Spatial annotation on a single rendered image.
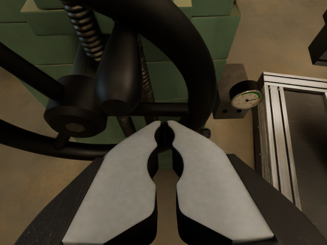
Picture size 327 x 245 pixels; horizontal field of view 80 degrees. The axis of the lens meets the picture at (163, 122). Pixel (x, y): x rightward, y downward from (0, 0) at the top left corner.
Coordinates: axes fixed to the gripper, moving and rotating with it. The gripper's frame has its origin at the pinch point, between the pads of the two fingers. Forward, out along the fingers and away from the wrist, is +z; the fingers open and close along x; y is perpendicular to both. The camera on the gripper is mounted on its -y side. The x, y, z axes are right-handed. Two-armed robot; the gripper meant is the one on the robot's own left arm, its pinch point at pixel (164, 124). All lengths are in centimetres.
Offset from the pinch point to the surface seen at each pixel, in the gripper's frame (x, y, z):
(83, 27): -7.8, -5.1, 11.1
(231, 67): 17.5, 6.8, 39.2
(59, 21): -10.9, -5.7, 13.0
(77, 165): -46, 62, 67
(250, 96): 17.3, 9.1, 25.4
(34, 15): -13.3, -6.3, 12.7
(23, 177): -72, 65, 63
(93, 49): -7.7, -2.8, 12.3
